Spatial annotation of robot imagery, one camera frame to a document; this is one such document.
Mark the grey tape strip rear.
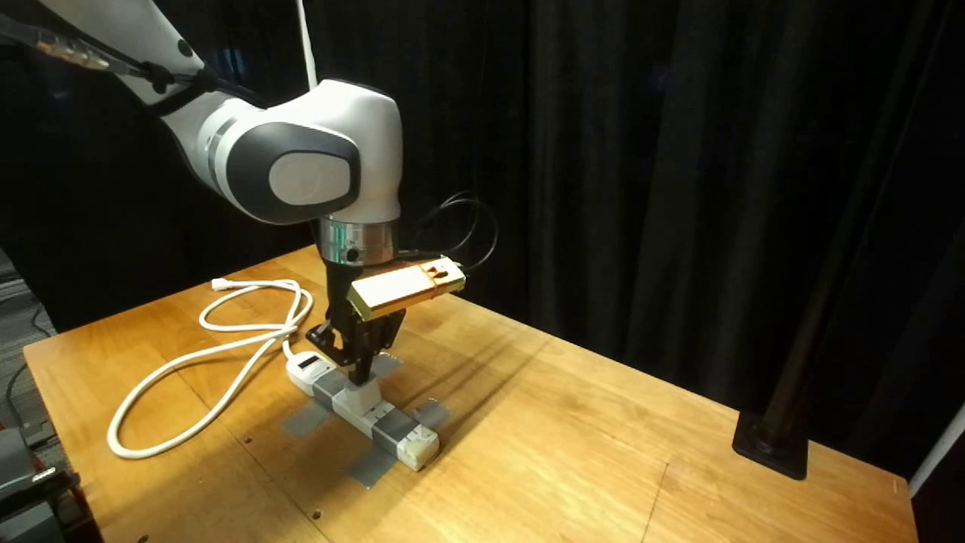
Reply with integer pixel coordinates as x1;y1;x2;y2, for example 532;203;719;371
349;402;450;487

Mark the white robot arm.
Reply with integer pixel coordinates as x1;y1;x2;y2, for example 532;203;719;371
38;0;405;384

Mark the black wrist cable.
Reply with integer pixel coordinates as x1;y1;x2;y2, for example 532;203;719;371
402;191;500;273

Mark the black curtain backdrop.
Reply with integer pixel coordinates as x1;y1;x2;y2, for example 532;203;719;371
0;0;965;476

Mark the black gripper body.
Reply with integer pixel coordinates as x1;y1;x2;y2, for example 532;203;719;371
324;262;405;354

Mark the white power strip adapter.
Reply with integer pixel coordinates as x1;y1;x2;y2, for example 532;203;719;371
287;354;439;471

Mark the silver vertical pole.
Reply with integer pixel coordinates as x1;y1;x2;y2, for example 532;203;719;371
292;0;319;90

